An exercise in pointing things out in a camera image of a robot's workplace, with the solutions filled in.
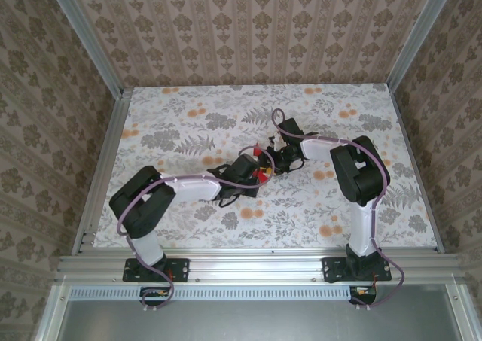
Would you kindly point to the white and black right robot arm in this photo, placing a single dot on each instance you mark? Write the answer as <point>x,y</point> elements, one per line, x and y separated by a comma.
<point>361,171</point>

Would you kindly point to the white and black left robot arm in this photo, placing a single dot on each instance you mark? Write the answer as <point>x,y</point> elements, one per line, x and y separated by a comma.
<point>143,205</point>

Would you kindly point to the aluminium side rail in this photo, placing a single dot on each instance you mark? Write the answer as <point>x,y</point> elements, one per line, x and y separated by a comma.
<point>101,175</point>

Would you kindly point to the red paper sheet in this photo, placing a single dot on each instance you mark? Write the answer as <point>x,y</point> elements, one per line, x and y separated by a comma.
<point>257,176</point>

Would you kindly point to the aluminium corner post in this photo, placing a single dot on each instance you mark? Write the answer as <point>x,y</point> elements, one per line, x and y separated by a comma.
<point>418,36</point>
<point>86,36</point>

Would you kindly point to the floral patterned table sheet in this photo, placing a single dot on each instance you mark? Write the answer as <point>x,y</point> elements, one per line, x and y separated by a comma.
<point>263,224</point>

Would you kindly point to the grey metal panel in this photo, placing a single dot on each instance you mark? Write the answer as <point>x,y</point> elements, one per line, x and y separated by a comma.
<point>256,322</point>

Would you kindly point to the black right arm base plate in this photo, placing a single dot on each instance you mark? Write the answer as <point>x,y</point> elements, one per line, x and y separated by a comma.
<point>380,269</point>

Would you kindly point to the aluminium cross rail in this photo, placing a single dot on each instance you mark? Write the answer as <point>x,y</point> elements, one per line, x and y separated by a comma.
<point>256,262</point>

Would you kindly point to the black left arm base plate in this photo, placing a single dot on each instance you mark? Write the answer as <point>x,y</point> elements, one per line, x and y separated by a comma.
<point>179,269</point>

